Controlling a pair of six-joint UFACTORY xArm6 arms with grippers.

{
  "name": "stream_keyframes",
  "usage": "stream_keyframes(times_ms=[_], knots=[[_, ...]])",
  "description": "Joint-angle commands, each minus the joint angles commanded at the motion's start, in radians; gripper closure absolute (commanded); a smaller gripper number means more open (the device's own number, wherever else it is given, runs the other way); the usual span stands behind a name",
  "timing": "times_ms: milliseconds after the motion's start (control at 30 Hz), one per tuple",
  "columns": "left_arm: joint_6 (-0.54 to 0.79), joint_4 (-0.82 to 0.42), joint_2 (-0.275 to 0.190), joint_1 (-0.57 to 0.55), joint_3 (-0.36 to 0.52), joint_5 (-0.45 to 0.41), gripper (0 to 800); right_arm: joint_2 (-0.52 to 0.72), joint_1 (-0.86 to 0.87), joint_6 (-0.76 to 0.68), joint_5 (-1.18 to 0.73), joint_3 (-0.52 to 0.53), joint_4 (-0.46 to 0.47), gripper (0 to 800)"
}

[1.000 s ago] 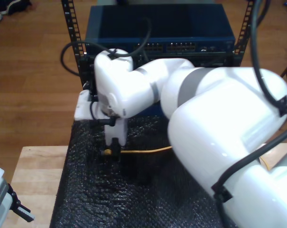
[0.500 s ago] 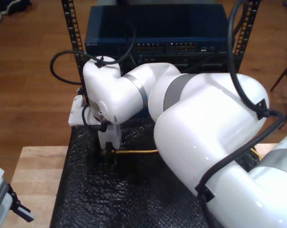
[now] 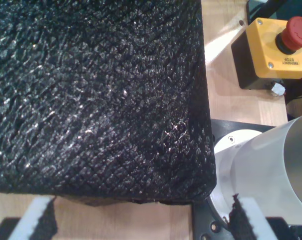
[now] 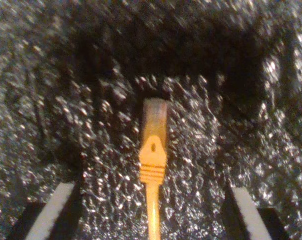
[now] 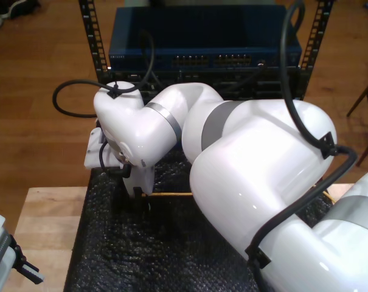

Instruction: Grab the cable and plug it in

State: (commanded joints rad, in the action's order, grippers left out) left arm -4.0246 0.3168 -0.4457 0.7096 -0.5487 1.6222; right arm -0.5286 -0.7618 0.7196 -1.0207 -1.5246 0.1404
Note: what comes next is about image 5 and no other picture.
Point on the black bubble mat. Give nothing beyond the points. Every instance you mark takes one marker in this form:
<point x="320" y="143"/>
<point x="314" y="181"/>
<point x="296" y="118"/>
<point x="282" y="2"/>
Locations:
<point x="141" y="243"/>

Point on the black rack server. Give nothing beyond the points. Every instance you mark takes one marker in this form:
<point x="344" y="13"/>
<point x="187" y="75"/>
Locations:
<point x="272" y="88"/>

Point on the black perforated rack post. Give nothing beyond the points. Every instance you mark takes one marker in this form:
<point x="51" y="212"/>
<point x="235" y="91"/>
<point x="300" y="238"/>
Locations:
<point x="88" y="30"/>
<point x="322" y="33"/>

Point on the blue network switch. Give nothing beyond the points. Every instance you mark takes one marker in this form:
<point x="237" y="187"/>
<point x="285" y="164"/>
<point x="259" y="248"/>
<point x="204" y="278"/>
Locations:
<point x="202" y="30"/>

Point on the dark sneaker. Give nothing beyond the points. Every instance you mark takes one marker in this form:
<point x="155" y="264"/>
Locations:
<point x="19" y="7"/>

